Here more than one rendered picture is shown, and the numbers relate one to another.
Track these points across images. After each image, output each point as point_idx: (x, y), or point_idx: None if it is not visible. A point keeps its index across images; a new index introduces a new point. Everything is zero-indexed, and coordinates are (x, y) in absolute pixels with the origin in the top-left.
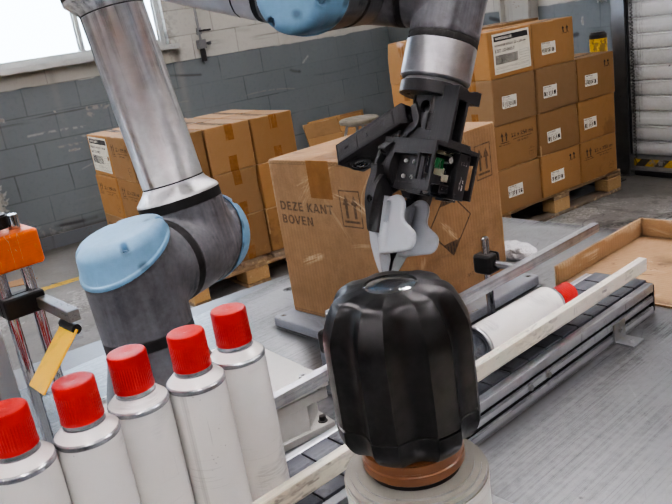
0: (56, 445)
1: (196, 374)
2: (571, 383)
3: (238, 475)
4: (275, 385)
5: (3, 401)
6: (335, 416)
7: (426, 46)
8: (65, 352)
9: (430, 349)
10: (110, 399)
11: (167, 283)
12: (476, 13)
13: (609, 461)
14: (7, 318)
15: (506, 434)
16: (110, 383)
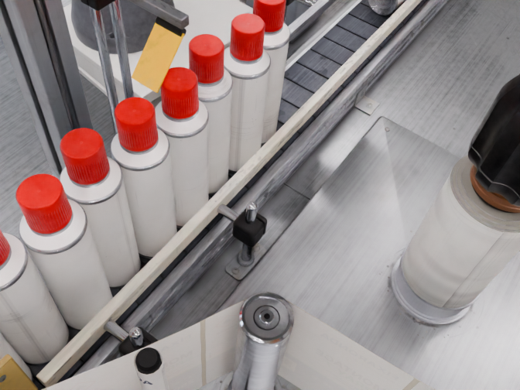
0: (163, 131)
1: (254, 60)
2: (431, 29)
3: (261, 128)
4: (224, 21)
5: (127, 101)
6: (480, 166)
7: None
8: (174, 55)
9: None
10: (83, 26)
11: None
12: None
13: (467, 100)
14: (96, 8)
15: (395, 72)
16: (83, 12)
